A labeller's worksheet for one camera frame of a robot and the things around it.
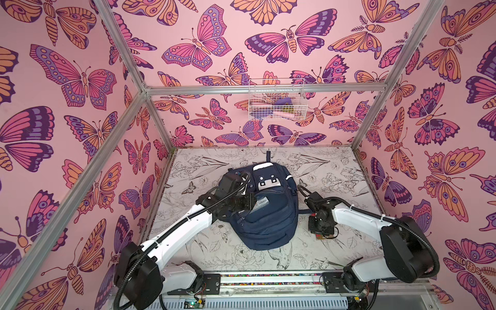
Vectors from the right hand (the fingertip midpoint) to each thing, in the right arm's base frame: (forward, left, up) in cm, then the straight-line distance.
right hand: (314, 230), depth 88 cm
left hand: (+6, +26, +18) cm, 32 cm away
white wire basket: (+52, +17, +34) cm, 65 cm away
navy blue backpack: (-2, +21, +11) cm, 24 cm away
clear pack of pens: (+7, +25, +10) cm, 28 cm away
